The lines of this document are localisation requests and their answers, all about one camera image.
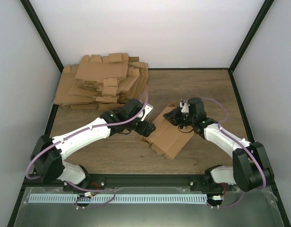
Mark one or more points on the light blue slotted strip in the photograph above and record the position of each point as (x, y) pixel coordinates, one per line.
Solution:
(121, 198)

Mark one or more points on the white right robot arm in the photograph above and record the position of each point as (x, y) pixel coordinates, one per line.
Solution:
(250, 168)

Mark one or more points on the black right frame post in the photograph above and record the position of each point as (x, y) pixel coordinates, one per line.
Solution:
(251, 33)

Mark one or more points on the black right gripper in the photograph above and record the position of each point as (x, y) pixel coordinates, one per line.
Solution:
(174, 117)

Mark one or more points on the grey metal front plate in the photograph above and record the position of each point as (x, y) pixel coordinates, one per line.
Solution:
(253, 209)

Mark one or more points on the stack of flat cardboard boxes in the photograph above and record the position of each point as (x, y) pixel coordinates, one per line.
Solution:
(102, 82)

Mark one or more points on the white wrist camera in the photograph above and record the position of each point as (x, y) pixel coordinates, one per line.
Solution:
(147, 111)
(184, 106)

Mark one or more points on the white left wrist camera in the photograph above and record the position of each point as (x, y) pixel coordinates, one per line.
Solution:
(147, 111)

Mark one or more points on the black frame post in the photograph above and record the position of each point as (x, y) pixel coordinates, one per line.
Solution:
(251, 33)
(42, 33)

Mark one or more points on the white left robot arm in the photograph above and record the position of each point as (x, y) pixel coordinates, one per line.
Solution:
(50, 153)

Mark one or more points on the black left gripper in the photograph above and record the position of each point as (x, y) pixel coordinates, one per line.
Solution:
(148, 131)

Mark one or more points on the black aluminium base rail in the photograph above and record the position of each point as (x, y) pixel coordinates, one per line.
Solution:
(201, 183)

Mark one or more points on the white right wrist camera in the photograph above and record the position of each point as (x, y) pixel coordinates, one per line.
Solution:
(184, 106)

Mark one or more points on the brown cardboard box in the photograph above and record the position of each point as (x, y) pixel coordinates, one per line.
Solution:
(167, 140)

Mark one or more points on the black left frame post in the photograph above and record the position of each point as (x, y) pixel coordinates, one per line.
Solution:
(42, 33)

